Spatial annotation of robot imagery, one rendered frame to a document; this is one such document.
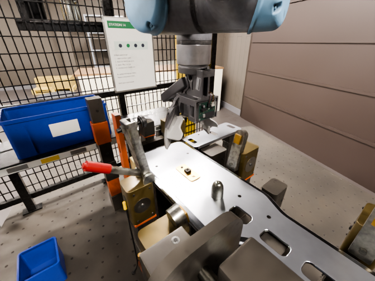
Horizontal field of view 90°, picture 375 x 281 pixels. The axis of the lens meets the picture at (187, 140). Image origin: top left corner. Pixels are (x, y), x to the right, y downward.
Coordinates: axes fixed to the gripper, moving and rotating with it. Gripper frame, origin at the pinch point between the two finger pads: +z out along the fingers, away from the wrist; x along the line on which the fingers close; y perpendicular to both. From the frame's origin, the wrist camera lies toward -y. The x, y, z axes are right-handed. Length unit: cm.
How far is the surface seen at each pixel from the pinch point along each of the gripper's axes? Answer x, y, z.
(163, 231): -18.9, 17.6, 4.2
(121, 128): -17.8, 0.6, -8.9
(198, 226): -10.0, 16.9, 10.9
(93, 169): -25.0, 1.1, -2.1
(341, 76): 229, -26, 9
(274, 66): 258, -119, 9
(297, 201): 51, 19, 41
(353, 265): 7.3, 40.4, 11.1
